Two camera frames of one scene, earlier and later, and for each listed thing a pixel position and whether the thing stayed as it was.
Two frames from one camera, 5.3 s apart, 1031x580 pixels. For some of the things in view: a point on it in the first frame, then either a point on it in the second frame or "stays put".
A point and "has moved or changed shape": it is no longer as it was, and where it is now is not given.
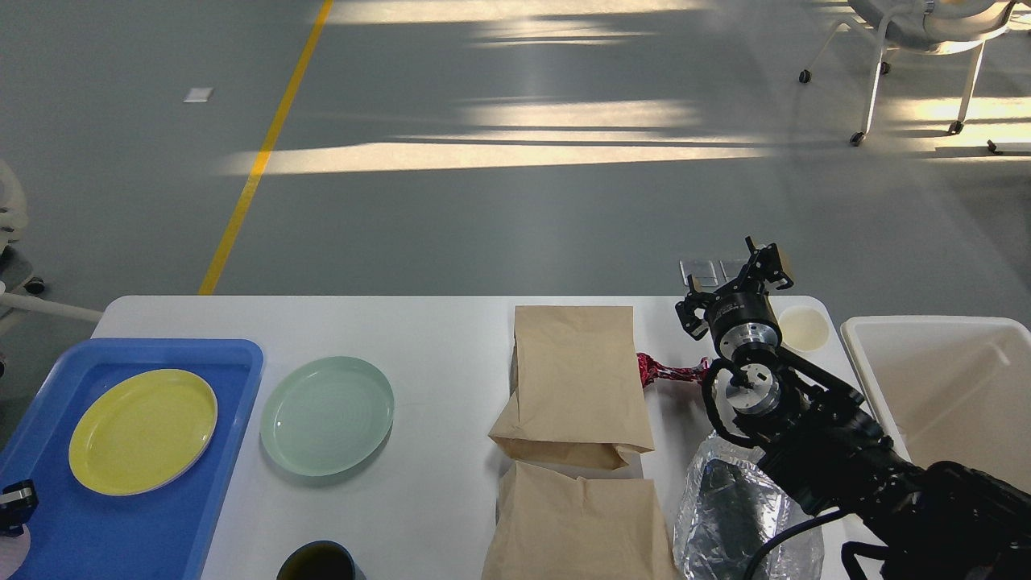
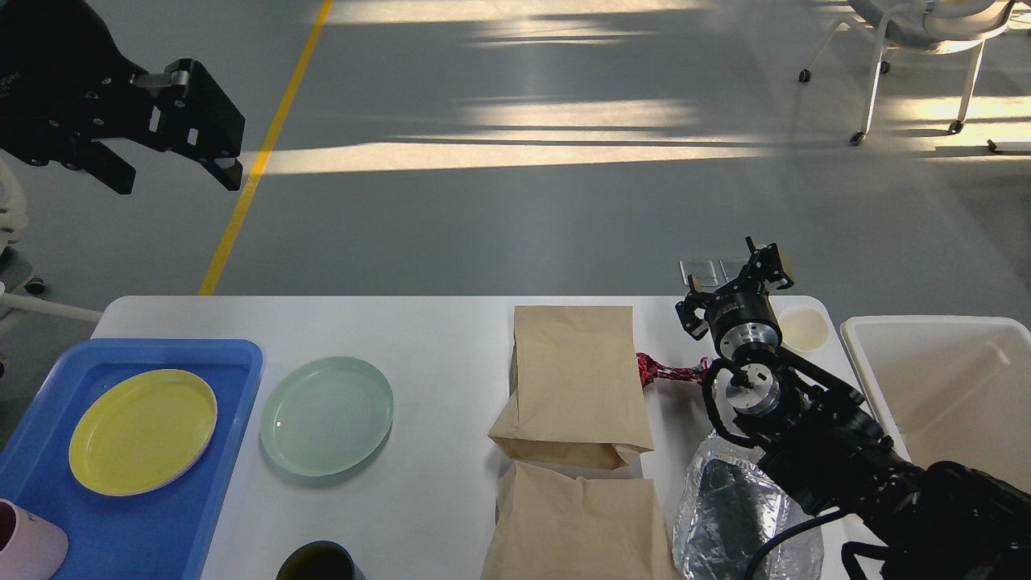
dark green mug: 320,560 stays put
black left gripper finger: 18,504 to 65,85
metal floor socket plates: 707,273 stays put
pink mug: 14,551 has moved or changed shape
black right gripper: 743,325 stays put
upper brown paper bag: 576,394 stays put
